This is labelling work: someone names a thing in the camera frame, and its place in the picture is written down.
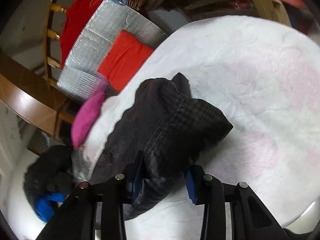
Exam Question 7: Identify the white pink fleece blanket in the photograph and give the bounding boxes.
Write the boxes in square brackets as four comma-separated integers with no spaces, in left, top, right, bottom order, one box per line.
[85,16,319,228]

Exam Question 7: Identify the silver foil insulation mat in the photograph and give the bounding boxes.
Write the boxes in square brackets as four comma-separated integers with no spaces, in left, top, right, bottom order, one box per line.
[56,0,168,101]

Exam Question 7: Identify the blue garment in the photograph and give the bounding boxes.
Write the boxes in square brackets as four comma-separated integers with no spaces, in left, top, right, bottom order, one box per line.
[35,192,66,223]

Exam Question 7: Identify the grey clothes in plastic bag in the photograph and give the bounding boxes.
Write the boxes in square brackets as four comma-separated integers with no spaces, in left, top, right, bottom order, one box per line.
[72,146,91,183]

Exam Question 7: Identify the black plaid puffer jacket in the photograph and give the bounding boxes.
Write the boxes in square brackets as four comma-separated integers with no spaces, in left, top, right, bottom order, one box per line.
[91,73,233,220]

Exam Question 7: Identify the wooden chair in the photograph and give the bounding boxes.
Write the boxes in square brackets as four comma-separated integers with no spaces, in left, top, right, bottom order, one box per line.
[43,0,74,144]

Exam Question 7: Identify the magenta pillow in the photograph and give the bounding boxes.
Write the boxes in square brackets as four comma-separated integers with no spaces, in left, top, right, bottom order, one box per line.
[71,83,108,150]

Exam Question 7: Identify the black clothes pile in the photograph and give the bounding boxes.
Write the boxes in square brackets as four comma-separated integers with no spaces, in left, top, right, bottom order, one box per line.
[23,145,75,203]

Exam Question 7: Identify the red cloth on chair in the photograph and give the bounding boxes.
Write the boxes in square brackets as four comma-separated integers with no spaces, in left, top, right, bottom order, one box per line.
[60,0,103,68]

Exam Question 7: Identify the red cushion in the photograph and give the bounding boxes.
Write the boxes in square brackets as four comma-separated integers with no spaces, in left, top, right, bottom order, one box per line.
[98,30,153,93]

